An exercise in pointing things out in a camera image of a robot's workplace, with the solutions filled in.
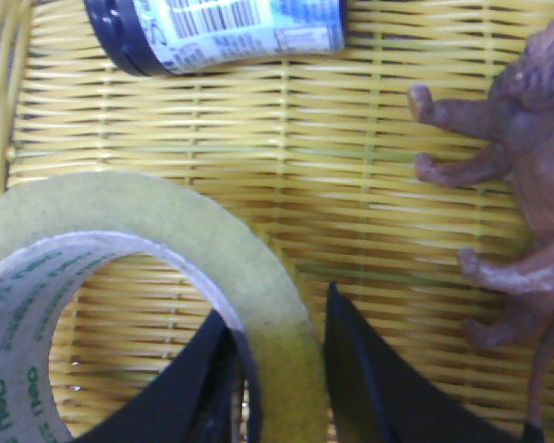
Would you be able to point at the yellow tape roll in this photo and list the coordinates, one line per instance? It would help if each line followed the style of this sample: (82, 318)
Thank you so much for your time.
(55, 233)

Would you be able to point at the blue-labelled jar with black lid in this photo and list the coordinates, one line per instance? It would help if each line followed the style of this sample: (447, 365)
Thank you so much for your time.
(155, 38)

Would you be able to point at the yellow wicker basket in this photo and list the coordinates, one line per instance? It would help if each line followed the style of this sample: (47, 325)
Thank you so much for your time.
(315, 153)

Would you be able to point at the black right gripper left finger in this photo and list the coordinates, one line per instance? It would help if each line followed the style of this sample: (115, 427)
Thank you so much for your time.
(208, 392)

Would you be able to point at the brown toy lion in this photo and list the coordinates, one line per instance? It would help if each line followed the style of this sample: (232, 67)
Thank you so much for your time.
(516, 119)

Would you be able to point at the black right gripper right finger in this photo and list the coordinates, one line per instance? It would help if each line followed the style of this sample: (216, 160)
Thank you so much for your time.
(376, 396)

